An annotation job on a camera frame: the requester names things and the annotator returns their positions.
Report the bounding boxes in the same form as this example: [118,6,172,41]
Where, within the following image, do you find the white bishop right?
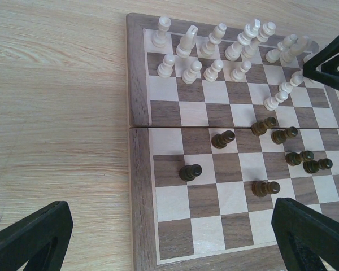
[265,34,297,63]

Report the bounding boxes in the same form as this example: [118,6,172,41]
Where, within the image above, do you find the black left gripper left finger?
[0,201,73,270]

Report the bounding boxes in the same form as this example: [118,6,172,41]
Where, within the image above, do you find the white rook right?
[303,54,315,63]

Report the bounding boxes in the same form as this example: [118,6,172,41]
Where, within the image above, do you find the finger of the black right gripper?
[303,35,339,91]

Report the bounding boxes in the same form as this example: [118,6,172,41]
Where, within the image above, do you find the white queen piece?
[224,24,259,61]

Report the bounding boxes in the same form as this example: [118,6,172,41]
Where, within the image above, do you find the white knight left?
[176,25,198,59]

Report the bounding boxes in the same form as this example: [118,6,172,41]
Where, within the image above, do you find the white king piece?
[242,21,276,59]

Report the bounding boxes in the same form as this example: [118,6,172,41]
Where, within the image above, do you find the white knight right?
[280,36,312,63]

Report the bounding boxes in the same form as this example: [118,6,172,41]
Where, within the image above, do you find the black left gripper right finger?
[271,198,339,270]

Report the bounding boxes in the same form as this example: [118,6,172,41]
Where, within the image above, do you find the dark pawn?
[285,150,314,166]
[179,164,202,182]
[251,117,277,136]
[303,158,333,174]
[251,181,280,197]
[211,130,235,149]
[271,126,298,145]

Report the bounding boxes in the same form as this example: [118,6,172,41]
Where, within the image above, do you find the white pawn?
[203,59,224,82]
[157,54,175,78]
[230,60,252,82]
[182,60,202,84]
[278,82,294,94]
[290,71,303,87]
[264,91,289,111]

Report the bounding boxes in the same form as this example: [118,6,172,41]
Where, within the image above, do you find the white rook corner left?
[151,16,171,48]

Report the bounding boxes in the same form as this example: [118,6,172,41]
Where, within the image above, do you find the wooden chess board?
[126,14,339,270]

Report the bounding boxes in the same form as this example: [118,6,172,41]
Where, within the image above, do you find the white knight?
[176,25,198,59]
[280,36,312,63]

